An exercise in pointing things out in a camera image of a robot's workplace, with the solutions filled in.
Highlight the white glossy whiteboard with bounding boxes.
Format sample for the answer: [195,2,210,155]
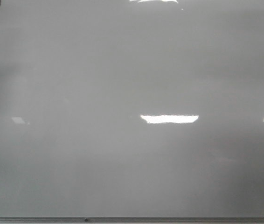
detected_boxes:
[0,0,264,217]

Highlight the grey aluminium whiteboard frame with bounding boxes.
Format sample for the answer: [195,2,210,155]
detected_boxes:
[0,217,264,224]

